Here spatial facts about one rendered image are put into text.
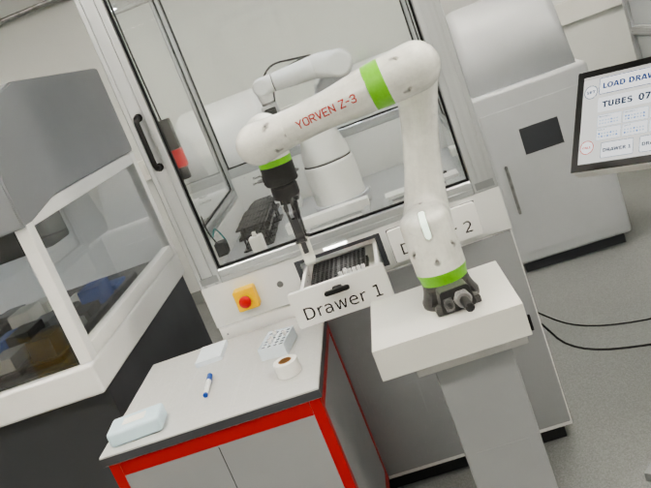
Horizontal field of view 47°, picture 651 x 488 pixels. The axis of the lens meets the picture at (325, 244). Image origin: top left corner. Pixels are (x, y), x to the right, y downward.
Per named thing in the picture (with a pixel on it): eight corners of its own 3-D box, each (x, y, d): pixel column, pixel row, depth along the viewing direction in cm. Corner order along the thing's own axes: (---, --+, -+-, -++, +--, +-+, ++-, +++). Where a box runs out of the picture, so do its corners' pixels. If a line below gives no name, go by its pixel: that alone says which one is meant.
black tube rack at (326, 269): (373, 287, 223) (365, 267, 222) (318, 306, 226) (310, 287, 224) (371, 264, 245) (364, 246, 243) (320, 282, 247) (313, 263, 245)
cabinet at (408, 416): (582, 438, 259) (515, 227, 239) (302, 523, 272) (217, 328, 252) (520, 330, 351) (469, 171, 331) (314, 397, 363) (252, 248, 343)
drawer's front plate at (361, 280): (395, 297, 214) (383, 262, 211) (300, 329, 217) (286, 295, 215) (394, 295, 215) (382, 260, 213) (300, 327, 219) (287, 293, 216)
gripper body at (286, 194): (270, 184, 209) (281, 214, 212) (268, 191, 201) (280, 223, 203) (295, 175, 208) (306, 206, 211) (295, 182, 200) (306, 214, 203)
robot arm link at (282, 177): (294, 160, 198) (294, 154, 207) (252, 174, 199) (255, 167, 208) (301, 181, 200) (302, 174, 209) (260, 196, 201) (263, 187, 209)
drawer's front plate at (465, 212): (483, 233, 239) (473, 201, 236) (397, 262, 242) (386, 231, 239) (482, 231, 240) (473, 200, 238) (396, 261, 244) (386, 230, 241)
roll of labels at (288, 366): (293, 380, 201) (287, 366, 200) (273, 381, 205) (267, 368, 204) (306, 365, 207) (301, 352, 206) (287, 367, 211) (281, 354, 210)
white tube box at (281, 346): (288, 354, 219) (283, 343, 218) (262, 361, 221) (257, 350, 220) (297, 336, 230) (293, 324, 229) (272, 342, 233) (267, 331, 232)
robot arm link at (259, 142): (379, 106, 189) (359, 65, 186) (378, 113, 178) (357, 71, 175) (252, 167, 196) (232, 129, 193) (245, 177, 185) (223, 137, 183)
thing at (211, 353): (222, 359, 235) (220, 354, 234) (197, 368, 236) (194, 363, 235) (228, 343, 247) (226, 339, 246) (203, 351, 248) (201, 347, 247)
